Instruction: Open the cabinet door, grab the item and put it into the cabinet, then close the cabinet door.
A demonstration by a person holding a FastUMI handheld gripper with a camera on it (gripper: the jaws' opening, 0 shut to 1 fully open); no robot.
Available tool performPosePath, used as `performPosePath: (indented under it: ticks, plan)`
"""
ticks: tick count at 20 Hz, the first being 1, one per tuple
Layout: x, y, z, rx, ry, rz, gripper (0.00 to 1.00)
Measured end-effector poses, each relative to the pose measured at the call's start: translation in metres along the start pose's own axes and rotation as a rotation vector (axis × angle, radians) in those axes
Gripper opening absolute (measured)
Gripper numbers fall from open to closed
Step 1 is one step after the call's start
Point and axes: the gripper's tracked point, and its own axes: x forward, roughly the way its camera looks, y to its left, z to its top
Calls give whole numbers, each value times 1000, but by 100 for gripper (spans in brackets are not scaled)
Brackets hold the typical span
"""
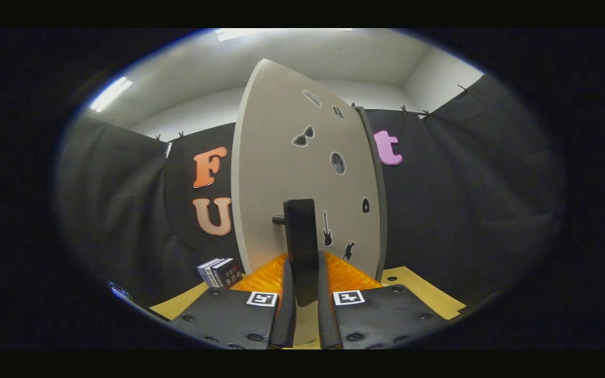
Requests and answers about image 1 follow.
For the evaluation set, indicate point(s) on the white cabinet door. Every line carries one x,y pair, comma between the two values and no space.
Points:
281,157

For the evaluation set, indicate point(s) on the dark blue book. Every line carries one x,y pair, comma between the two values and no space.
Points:
228,273

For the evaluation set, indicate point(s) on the ceiling strip light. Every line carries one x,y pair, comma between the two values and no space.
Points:
111,93

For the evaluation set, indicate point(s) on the light blue book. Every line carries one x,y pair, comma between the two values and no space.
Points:
207,270

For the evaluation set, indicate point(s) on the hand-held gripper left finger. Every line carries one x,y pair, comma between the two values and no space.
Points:
285,320

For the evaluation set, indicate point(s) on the black backdrop cloth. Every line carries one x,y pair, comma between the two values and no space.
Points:
465,210

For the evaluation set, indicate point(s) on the ceiling light panel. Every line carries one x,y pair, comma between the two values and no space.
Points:
281,32

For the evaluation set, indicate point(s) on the grey cabinet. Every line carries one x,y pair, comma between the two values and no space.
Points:
381,210

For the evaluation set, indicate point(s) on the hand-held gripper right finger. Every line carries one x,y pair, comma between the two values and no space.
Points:
327,320

